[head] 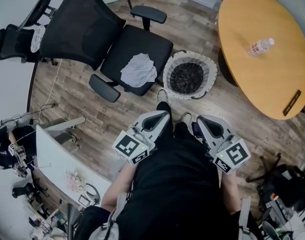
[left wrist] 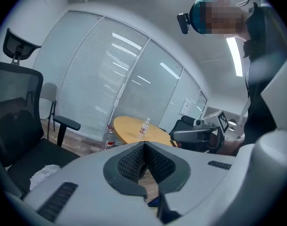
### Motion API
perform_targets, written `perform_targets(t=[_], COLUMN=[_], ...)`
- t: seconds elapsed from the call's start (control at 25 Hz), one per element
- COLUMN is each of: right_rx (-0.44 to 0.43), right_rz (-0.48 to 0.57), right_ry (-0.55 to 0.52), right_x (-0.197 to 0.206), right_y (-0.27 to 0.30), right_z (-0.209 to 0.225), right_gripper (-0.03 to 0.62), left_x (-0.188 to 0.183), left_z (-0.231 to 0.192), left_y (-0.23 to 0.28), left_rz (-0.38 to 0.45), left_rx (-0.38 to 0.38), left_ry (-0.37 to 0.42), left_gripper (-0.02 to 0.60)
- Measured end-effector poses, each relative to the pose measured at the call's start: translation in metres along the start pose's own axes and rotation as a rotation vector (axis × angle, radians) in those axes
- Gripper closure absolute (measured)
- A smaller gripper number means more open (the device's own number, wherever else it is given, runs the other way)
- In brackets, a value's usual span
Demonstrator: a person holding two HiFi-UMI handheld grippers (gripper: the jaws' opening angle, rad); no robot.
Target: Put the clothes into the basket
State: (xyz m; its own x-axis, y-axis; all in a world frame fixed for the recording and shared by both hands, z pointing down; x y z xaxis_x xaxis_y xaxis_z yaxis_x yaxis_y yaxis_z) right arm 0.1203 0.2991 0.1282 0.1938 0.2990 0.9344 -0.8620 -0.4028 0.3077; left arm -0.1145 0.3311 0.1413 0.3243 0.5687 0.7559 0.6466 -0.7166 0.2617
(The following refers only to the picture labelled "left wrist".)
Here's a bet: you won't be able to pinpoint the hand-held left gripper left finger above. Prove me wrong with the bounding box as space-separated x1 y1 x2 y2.
103 141 148 196

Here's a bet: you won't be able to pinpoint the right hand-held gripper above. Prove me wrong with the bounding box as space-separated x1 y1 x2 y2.
169 109 230 154

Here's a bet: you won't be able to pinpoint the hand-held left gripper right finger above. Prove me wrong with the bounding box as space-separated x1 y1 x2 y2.
144 141 191 194

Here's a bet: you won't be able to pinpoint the white clothes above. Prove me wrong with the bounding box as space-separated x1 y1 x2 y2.
29 164 62 191

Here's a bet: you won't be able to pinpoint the person's right forearm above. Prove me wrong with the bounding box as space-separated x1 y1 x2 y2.
216 137 246 157

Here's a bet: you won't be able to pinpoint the white paper notice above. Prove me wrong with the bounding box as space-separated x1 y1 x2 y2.
180 98 194 115

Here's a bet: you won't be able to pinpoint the clear water bottle red label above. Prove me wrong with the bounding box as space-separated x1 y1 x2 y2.
136 118 151 140
102 124 116 151

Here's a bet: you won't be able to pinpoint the round wooden table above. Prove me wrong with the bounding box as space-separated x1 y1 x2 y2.
113 115 178 148

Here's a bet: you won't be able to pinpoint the person's black top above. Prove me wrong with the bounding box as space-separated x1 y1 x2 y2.
242 2 287 148

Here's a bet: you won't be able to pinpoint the long ceiling light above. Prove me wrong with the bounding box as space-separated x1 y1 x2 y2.
225 37 244 77

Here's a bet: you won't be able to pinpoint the glass partition with blinds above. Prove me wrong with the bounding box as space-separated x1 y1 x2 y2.
32 10 208 141

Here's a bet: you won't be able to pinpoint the grey plastic chair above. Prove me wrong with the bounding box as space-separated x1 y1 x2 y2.
39 82 57 132

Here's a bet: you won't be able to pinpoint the black mesh office chair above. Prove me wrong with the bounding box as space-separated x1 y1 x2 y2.
0 28 82 197

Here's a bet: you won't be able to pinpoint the teal head cap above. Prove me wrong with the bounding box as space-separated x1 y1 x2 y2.
189 0 219 34

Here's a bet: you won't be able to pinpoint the white lanyard strap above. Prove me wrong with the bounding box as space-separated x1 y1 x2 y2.
238 97 250 129

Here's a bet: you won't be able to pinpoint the black head camera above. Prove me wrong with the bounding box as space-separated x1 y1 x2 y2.
176 12 191 35

